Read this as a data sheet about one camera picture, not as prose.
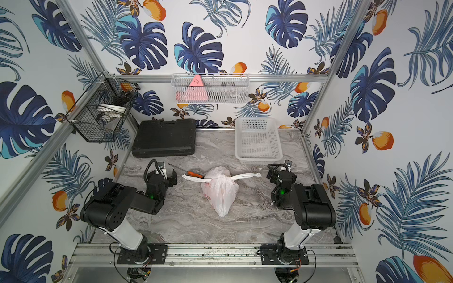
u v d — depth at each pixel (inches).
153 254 29.2
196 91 35.5
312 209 18.7
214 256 29.8
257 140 45.0
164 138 43.7
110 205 19.0
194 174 38.6
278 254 27.1
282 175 32.1
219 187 32.2
